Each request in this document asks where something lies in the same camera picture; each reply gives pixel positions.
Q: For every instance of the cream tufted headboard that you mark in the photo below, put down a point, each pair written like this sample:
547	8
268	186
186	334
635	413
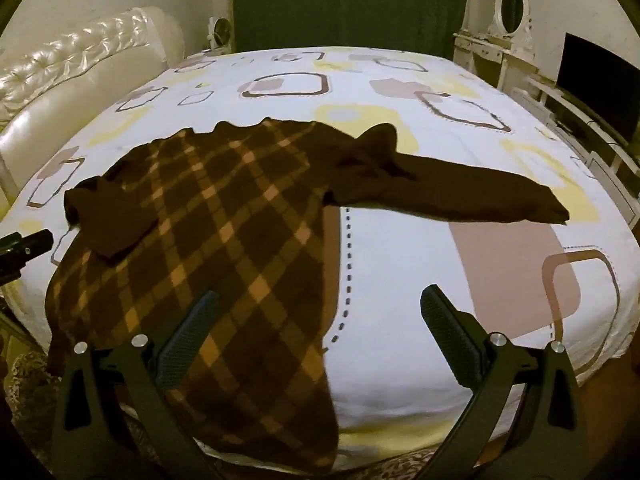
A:
65	75

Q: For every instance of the leopard pattern carpet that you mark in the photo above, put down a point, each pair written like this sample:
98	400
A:
30	395

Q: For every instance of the black television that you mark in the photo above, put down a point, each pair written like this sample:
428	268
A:
600	85

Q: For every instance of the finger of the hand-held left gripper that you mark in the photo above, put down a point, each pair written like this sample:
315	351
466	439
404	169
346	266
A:
30	245

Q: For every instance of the white oval vanity mirror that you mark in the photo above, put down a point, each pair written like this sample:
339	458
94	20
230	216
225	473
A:
512	2

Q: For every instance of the patterned white bed sheet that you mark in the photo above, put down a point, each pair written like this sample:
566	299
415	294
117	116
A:
425	270

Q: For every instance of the dark green curtain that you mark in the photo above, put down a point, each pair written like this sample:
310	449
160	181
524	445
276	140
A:
350	5

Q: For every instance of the brown plaid garment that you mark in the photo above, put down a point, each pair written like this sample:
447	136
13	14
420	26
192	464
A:
225	240

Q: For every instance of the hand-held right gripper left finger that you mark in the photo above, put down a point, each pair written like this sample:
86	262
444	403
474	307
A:
189	336

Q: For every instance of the white dressing table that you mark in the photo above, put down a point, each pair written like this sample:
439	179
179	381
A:
480	55

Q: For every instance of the small round desk fan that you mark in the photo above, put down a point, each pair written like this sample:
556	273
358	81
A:
221	32

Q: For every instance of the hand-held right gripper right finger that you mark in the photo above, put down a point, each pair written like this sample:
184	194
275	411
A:
450	331

